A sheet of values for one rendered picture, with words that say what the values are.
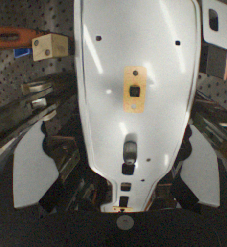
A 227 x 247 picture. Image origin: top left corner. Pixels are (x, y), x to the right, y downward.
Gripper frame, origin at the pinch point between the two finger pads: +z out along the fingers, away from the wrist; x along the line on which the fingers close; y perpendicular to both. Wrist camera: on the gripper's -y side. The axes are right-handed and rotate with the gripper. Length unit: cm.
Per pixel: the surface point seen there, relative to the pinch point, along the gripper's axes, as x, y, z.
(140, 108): 4.6, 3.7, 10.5
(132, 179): 5.9, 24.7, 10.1
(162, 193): 19.8, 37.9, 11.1
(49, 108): -10.1, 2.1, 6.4
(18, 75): -50, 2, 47
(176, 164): 17.8, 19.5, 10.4
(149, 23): 5.1, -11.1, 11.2
